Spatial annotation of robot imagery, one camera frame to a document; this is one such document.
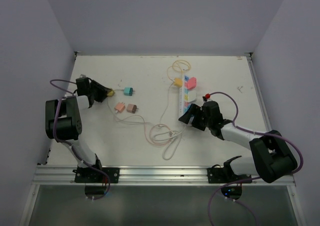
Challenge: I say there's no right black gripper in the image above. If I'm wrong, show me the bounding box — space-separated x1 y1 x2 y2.
179 104 212 132

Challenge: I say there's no white power strip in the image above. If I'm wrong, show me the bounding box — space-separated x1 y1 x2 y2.
178 73 196 117

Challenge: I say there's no salmon pink charger plug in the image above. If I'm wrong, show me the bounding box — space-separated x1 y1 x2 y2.
114 102 126 113

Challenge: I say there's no teal charger plug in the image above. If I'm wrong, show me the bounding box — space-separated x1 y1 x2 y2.
123 87 135 96

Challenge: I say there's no yellow charger plug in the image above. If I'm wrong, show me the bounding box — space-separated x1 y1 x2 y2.
173 77 184 88
107 90 115 97

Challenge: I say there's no brown pink charger plug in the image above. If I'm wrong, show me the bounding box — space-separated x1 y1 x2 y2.
126 103 138 114

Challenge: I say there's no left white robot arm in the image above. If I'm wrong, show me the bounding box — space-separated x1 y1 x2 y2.
45 76 115 183

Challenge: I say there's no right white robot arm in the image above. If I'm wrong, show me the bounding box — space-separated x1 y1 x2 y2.
178 101 298 184

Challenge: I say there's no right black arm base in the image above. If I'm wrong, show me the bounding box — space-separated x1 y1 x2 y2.
206 164 252 184

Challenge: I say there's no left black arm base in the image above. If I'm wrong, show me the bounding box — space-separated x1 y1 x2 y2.
72 167 120 184

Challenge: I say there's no white flat plug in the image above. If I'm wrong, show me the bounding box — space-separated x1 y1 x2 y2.
187 90 197 103

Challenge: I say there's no pink flat plug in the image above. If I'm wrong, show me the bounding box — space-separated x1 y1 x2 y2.
186 77 197 91

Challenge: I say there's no white usb cable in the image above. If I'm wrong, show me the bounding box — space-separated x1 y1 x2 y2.
107 84 176 127

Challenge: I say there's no white power strip cord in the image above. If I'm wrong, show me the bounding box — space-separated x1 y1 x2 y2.
161 124 188 161

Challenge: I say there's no pink usb cable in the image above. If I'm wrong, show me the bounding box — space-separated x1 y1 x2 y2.
113 110 181 148

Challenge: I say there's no yellow usb cable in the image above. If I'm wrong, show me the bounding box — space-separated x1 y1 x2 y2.
166 59 192 83

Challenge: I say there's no aluminium frame rail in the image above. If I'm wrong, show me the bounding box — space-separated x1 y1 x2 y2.
31 164 296 186

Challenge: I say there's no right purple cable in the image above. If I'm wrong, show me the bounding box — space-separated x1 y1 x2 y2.
207 91 305 226

